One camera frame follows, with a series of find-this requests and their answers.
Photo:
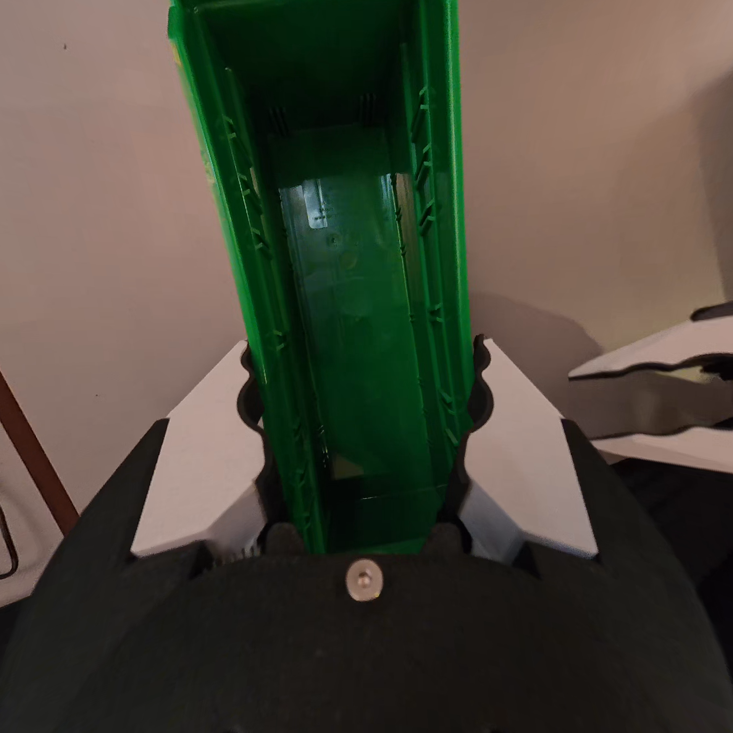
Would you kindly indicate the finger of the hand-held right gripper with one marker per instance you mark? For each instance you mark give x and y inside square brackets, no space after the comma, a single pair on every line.
[676,343]
[687,452]

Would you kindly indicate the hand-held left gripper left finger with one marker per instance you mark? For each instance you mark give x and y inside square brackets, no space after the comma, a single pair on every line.
[200,469]

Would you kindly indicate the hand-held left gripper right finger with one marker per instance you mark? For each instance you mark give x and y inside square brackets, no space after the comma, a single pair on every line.
[527,469]

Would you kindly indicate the green plastic bin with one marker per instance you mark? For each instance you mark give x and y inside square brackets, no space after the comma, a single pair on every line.
[182,68]
[355,286]

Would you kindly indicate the brown strip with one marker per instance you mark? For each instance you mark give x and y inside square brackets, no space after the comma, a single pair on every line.
[34,452]

